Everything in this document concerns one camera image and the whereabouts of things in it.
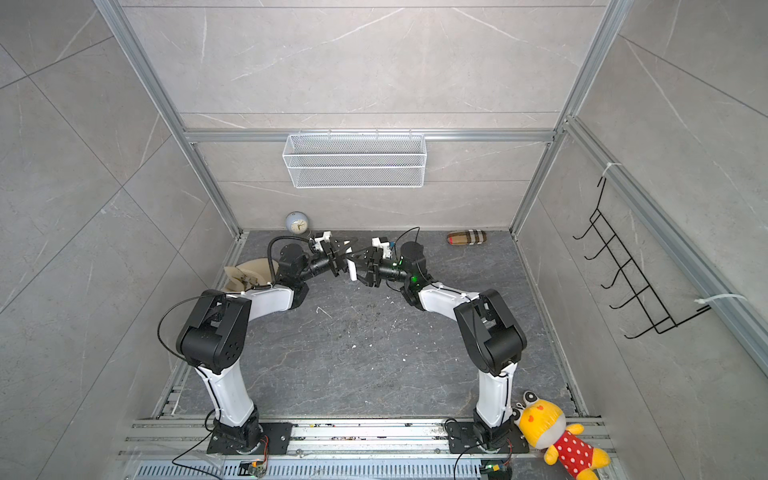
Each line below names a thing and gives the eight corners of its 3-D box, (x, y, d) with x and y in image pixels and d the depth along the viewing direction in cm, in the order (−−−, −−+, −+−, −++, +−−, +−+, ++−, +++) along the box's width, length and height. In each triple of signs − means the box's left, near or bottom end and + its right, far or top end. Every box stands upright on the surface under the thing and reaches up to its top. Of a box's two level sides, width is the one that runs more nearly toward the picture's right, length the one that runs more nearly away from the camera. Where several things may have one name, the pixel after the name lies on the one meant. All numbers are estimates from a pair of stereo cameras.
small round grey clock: (291, 239, 121) (284, 222, 114) (294, 227, 126) (288, 210, 118) (308, 239, 121) (302, 222, 114) (311, 227, 126) (306, 210, 118)
